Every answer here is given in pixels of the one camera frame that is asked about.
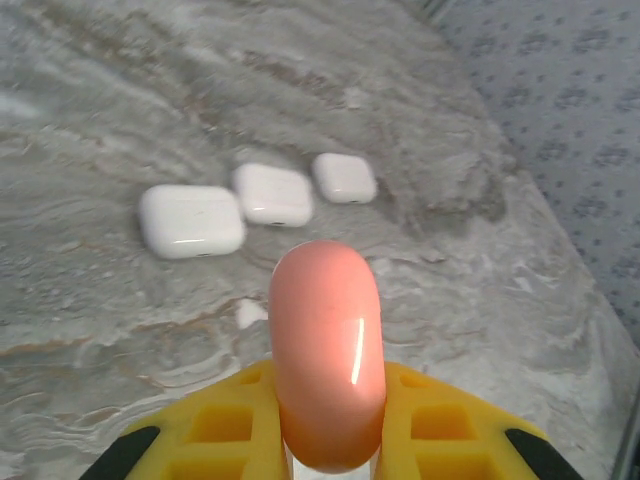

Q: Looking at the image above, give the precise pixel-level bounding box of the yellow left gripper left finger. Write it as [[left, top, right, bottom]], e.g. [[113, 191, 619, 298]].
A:
[[79, 359, 289, 480]]

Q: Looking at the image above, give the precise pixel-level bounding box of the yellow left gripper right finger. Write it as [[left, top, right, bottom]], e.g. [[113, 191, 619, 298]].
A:
[[376, 362, 567, 480]]

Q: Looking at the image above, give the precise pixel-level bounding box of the pink earbud charging case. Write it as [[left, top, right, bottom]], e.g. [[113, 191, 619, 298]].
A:
[[267, 238, 389, 474]]

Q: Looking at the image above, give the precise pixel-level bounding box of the white earbud charging case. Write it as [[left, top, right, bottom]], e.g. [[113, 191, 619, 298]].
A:
[[230, 162, 315, 228], [310, 151, 378, 205], [137, 184, 247, 261]]

